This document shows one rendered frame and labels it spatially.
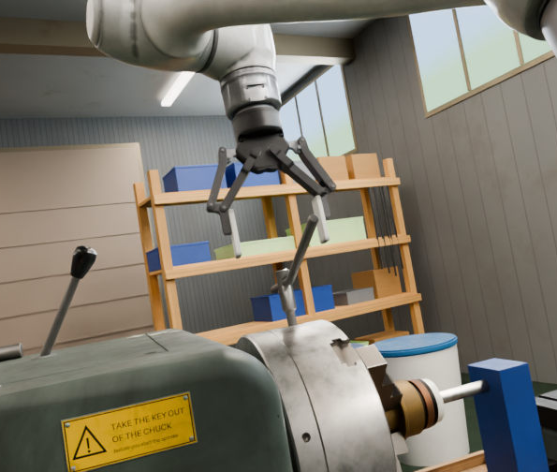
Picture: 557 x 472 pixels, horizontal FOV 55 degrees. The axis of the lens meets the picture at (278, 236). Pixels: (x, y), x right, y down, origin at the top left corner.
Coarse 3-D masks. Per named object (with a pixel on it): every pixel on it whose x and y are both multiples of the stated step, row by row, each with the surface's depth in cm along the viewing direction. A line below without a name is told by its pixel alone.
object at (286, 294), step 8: (280, 272) 82; (288, 272) 82; (280, 280) 82; (280, 288) 82; (288, 288) 81; (280, 296) 82; (288, 296) 81; (288, 304) 81; (288, 312) 81; (288, 320) 81; (296, 320) 81
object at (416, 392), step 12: (396, 384) 82; (408, 384) 82; (420, 384) 83; (408, 396) 80; (420, 396) 81; (432, 396) 82; (396, 408) 80; (408, 408) 79; (420, 408) 80; (432, 408) 81; (396, 420) 80; (408, 420) 78; (420, 420) 80; (432, 420) 81; (408, 432) 79; (420, 432) 81
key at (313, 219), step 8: (312, 216) 61; (312, 224) 61; (304, 232) 63; (312, 232) 63; (304, 240) 65; (304, 248) 67; (296, 256) 69; (296, 264) 71; (296, 272) 74; (288, 280) 77; (272, 288) 89
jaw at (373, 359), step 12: (336, 348) 72; (348, 348) 72; (360, 348) 75; (372, 348) 75; (348, 360) 71; (372, 360) 73; (384, 360) 73; (372, 372) 72; (384, 372) 73; (384, 384) 75; (384, 396) 77; (396, 396) 78; (384, 408) 78
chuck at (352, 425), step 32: (320, 320) 80; (288, 352) 70; (320, 352) 71; (320, 384) 67; (352, 384) 67; (320, 416) 64; (352, 416) 65; (384, 416) 66; (352, 448) 64; (384, 448) 65
